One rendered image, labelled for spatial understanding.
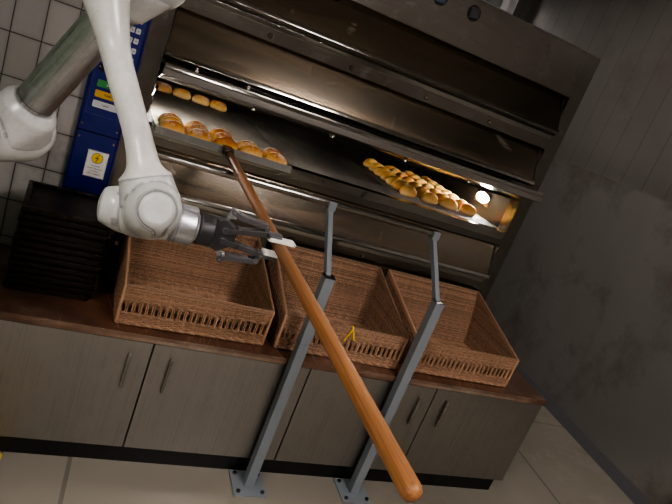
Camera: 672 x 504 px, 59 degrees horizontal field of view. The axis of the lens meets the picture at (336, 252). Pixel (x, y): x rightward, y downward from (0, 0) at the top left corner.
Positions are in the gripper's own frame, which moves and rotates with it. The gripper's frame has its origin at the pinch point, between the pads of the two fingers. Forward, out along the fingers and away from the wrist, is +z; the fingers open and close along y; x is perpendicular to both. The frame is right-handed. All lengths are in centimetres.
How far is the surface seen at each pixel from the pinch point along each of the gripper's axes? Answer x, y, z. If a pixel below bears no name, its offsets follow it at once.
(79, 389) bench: -58, 87, -30
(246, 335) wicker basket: -63, 58, 22
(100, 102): -109, -1, -47
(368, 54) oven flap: -108, -53, 45
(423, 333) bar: -52, 38, 87
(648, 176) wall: -169, -53, 281
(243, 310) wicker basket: -63, 48, 17
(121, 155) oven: -112, 16, -35
